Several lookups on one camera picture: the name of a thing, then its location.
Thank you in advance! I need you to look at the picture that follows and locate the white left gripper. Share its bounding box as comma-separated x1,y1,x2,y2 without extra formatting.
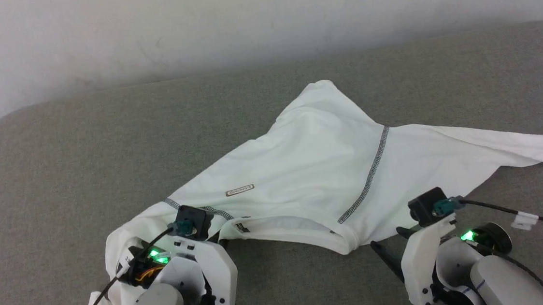
150,235,240,305

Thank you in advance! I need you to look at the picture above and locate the left camera cable teal plug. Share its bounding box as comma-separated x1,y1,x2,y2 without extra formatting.
67,219,201,305

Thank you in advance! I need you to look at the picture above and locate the camera cable teal plug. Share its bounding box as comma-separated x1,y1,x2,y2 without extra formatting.
433,189,543,241
67,219,201,305

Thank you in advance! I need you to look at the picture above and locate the white garment with grey stitching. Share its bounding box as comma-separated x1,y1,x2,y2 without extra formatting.
61,62,543,305

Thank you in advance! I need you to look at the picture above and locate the right camera cable teal plug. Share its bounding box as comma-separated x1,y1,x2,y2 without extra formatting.
433,189,543,241

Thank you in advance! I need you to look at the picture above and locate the white cable tag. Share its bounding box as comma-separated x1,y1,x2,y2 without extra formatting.
510,210,541,231

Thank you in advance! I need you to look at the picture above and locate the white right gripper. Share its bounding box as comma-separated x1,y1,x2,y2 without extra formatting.
368,216,463,305

